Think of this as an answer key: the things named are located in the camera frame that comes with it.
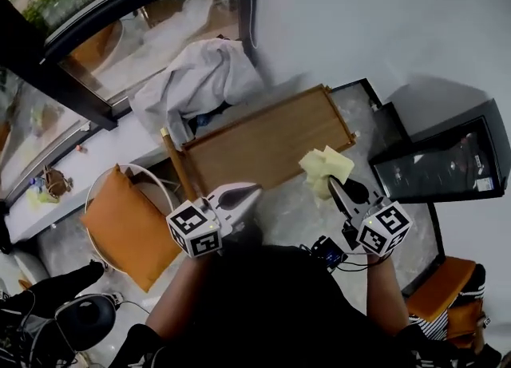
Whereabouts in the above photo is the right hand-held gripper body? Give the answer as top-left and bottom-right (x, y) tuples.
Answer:
(342, 197), (412, 258)

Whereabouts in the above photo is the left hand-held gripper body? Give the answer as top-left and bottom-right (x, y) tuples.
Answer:
(165, 197), (235, 259)

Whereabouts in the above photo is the yellow cloth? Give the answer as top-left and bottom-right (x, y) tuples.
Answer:
(298, 144), (355, 202)

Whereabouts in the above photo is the wooden serving cart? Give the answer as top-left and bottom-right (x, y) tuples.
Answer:
(160, 83), (362, 204)

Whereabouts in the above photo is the person's right forearm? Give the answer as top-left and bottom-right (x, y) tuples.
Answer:
(365, 252), (410, 338)

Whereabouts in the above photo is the person's left forearm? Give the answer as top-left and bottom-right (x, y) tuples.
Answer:
(145, 252), (212, 339)

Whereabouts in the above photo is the white round chair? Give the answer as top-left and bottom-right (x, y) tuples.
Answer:
(85, 163), (184, 275)

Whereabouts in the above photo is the black device with blue screen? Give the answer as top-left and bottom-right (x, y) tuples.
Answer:
(311, 235), (344, 271)

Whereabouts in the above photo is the large orange cushion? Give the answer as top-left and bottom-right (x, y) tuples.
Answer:
(79, 164), (184, 294)

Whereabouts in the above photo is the black glass-door fridge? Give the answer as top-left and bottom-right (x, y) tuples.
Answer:
(366, 97), (506, 204)

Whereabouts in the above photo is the orange sofa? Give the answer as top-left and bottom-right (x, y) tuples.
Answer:
(401, 256), (488, 350)

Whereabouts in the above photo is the person's black shirt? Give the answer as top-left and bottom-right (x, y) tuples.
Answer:
(127, 234), (412, 368)

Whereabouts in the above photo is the grey fabric sheet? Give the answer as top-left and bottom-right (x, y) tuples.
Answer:
(129, 38), (267, 146)

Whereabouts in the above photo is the small orange cushion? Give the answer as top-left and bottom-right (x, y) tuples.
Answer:
(446, 300), (484, 339)

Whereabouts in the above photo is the brown bag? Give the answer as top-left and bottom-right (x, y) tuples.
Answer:
(42, 164), (75, 200)

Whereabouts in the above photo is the yellow-green bag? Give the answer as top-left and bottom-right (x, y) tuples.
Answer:
(26, 186), (61, 210)

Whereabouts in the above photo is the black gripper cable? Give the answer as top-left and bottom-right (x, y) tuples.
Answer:
(337, 252), (394, 274)

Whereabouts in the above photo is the black floor cable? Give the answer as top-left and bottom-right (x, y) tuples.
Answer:
(119, 298), (153, 315)

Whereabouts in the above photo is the white bead cord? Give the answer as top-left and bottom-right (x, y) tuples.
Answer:
(248, 0), (259, 50)

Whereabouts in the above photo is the black window frame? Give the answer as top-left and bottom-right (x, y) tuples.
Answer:
(0, 0), (260, 132)

